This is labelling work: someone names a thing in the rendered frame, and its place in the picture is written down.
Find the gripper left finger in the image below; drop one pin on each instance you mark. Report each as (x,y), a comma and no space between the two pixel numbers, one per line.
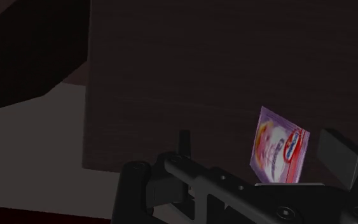
(197,176)

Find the dark brown wooden table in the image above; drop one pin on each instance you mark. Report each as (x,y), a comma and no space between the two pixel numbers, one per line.
(197,77)

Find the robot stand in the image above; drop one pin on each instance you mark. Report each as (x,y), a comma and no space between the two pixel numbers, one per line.
(26,46)

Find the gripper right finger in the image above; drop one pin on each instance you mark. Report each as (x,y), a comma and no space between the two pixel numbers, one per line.
(336,155)

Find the purple printed packet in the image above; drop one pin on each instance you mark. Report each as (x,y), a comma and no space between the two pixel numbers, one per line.
(274,155)

